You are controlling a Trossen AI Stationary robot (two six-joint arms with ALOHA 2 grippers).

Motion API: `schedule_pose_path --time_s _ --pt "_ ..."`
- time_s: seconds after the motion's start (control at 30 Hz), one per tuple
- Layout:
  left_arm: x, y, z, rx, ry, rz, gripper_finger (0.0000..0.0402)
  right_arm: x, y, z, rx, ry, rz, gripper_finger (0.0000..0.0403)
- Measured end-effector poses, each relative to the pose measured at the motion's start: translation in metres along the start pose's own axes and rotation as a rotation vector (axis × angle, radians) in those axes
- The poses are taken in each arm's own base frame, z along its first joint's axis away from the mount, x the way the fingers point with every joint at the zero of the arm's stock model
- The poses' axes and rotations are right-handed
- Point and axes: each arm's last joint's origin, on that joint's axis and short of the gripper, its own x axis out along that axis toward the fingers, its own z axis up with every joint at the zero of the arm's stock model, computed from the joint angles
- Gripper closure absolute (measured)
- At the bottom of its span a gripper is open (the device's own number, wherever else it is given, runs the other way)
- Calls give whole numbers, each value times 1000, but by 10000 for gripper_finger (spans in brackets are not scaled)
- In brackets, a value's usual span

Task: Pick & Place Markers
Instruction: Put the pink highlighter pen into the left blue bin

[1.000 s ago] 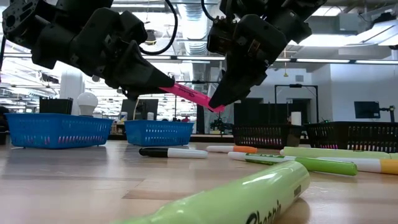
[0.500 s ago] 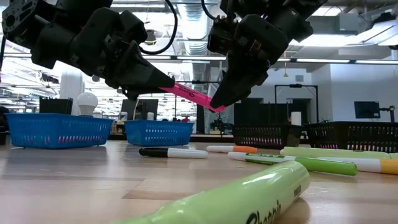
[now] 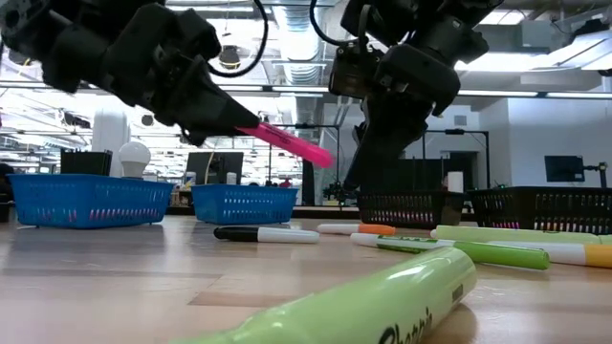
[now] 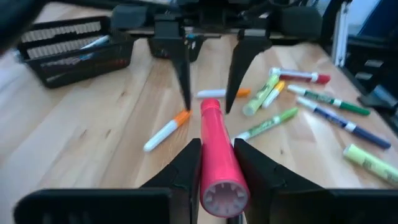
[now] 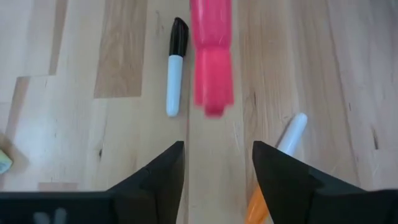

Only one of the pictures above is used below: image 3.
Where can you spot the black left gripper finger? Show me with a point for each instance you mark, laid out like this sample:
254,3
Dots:
205,100
195,136

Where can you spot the green cap Expo marker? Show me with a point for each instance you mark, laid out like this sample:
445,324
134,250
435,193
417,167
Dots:
507,256

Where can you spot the dark square wall vent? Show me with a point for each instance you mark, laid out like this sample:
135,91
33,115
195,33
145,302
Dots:
460,120

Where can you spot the yellow cap white marker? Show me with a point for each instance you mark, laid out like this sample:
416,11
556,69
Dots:
597,255

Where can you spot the black computer monitor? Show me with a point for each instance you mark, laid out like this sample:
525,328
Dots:
86,165
225,167

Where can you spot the dark wall screen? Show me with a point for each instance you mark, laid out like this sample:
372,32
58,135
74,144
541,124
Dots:
564,169

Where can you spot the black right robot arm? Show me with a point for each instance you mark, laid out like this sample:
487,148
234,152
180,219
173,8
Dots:
430,19

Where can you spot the person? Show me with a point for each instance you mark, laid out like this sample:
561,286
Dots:
286,182

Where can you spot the black ceiling camera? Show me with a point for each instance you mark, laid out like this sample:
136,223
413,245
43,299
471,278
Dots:
229,56

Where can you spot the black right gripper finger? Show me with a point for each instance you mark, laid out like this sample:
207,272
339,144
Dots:
370,134
406,122

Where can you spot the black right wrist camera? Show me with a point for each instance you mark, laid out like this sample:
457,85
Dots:
354,71

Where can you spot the orange cap white marker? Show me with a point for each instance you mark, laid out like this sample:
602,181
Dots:
378,229

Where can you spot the white building column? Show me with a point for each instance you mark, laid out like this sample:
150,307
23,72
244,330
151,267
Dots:
110,143

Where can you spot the long ceiling light bar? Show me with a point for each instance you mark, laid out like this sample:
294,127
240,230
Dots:
497,93

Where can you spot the pink highlighter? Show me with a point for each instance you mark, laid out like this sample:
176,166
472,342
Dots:
296,145

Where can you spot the black partition screen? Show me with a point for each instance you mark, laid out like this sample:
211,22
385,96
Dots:
430,177

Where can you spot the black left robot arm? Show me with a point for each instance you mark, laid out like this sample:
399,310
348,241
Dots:
72,52

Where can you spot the white paper roll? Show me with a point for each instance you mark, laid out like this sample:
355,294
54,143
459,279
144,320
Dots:
455,181

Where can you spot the blue plastic mesh basket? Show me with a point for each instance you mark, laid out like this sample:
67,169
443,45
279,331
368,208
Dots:
91,200
244,204

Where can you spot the black background robot arm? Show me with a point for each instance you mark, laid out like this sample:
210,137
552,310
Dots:
334,193

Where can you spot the light green Sharpie highlighter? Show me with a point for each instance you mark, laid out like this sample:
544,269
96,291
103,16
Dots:
516,235
358,306

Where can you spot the silver ventilation duct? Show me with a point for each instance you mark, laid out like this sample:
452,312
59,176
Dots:
296,62

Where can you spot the black plastic mesh basket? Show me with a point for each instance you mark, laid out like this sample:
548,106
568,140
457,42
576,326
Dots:
540,210
406,208

